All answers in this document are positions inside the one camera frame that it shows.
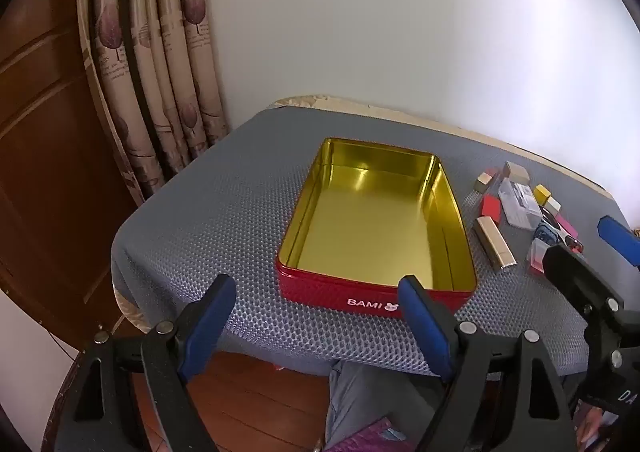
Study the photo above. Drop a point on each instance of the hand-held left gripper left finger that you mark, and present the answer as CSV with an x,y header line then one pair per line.
x,y
207,327

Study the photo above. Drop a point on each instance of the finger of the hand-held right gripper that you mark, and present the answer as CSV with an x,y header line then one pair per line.
x,y
622,239
575,277

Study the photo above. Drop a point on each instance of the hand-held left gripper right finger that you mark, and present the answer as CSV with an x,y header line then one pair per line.
x,y
425,327

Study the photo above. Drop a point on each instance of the pink block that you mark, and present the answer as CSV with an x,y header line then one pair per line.
x,y
567,227

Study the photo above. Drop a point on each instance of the small blue box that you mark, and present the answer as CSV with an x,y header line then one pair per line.
x,y
546,234

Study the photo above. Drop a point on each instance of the gold lipstick tube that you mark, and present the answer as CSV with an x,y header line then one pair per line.
x,y
495,244

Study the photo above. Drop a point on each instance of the clear plastic packet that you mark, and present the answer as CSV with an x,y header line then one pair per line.
x,y
517,207

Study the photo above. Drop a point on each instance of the red rectangular block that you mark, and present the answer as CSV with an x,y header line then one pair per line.
x,y
490,207

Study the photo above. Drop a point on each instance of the red tin box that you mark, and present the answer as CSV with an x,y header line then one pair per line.
x,y
370,212

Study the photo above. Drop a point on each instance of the dark sunglasses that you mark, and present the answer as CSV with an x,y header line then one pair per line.
x,y
575,246

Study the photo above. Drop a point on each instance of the clear pink bottle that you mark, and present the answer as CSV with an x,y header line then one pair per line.
x,y
537,257

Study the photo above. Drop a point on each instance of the yellow white block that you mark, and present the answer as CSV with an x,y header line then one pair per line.
x,y
546,199

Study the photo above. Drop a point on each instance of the person's leg in jeans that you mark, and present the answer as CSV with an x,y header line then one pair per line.
x,y
370,397

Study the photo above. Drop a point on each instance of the grey mesh mat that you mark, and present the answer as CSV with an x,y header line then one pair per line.
x,y
200,232

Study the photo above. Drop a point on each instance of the beige block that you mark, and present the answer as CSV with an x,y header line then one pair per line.
x,y
516,170

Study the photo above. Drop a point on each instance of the brown wooden door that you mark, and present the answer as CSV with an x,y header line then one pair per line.
x,y
50,156

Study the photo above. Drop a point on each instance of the beige patterned curtain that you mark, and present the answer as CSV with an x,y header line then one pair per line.
x,y
150,81

